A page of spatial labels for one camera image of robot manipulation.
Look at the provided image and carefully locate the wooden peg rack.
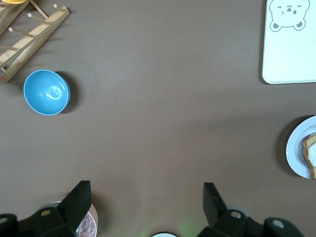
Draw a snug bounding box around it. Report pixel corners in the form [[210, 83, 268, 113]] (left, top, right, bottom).
[[0, 0, 70, 83]]

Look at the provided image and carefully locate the blue bowl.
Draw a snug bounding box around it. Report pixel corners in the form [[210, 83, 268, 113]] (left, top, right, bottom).
[[23, 69, 72, 117]]

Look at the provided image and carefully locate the fried egg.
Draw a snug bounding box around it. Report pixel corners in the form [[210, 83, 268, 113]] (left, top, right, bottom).
[[307, 144, 316, 166]]

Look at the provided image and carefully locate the pink bowl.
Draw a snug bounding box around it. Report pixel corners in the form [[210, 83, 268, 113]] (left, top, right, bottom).
[[50, 196, 99, 237]]

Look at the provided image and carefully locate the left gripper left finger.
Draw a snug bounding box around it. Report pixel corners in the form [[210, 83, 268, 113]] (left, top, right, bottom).
[[0, 180, 92, 237]]

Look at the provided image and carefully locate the brown table mat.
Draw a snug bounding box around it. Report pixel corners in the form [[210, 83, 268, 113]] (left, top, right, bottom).
[[0, 0, 316, 237]]

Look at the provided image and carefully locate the brown bread slice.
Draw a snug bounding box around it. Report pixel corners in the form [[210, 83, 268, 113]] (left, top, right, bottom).
[[301, 132, 316, 180]]

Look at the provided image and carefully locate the lavender round plate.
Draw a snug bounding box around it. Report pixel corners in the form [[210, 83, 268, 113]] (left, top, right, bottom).
[[286, 115, 316, 179]]

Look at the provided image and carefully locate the cream bear print tray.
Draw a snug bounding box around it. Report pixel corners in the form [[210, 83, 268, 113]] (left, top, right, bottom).
[[262, 0, 316, 85]]

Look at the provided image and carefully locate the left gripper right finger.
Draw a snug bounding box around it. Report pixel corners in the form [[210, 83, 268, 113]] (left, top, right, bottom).
[[197, 182, 304, 237]]

